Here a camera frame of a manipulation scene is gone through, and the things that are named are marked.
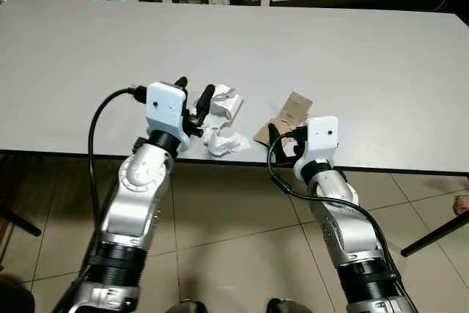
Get dark right robot foot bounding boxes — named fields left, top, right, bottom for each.
left=266, top=298, right=303, bottom=313

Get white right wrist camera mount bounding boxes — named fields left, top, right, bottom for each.
left=295, top=116, right=339, bottom=182

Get dark robot foot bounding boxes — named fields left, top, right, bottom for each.
left=165, top=298, right=208, bottom=313
left=266, top=298, right=303, bottom=313

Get dark left robot foot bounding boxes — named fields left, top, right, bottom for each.
left=165, top=298, right=208, bottom=313

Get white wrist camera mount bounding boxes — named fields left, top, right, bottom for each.
left=295, top=116, right=339, bottom=182
left=144, top=82, right=188, bottom=139

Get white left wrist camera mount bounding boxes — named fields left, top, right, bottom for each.
left=144, top=82, right=188, bottom=139

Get person bare foot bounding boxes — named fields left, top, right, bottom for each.
left=454, top=194, right=469, bottom=216

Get brown cardboard piece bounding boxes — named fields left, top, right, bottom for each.
left=254, top=92, right=314, bottom=145

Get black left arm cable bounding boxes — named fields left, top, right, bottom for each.
left=87, top=86, right=147, bottom=244

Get crumpled white and brown paper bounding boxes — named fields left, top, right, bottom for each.
left=209, top=84, right=245, bottom=125

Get black table leg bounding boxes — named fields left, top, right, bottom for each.
left=0, top=207, right=43, bottom=237
left=401, top=212, right=469, bottom=258

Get crumpled white tissue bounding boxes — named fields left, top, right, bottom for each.
left=203, top=126, right=251, bottom=158

